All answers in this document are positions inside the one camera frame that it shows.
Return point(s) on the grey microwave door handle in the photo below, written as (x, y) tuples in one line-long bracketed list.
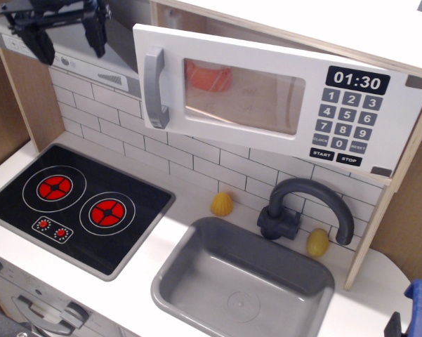
[(158, 114)]

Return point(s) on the orange toy salmon piece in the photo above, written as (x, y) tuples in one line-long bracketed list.
[(208, 78)]

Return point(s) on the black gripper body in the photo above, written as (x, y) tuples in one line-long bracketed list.
[(42, 15)]

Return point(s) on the wooden microwave cabinet frame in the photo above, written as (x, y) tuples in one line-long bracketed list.
[(383, 33)]

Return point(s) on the grey toy oven door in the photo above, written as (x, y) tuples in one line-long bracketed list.
[(48, 311)]

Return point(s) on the dark grey toy faucet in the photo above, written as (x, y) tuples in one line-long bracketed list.
[(282, 216)]

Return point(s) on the yellow toy lemon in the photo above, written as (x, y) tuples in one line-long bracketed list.
[(317, 243)]

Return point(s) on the grey range hood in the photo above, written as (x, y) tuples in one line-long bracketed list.
[(117, 68)]

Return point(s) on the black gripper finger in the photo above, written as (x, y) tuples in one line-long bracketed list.
[(95, 35), (39, 43)]

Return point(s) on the black toy stovetop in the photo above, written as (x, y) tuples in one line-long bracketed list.
[(81, 210)]

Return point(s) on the black clamp object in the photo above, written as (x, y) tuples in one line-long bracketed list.
[(393, 328)]

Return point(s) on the grey toy sink basin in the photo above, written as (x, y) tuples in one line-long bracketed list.
[(227, 281)]

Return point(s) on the white toy microwave door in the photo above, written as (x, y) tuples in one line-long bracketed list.
[(288, 101)]

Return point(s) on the yellow toy corn piece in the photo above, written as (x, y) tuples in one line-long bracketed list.
[(222, 204)]

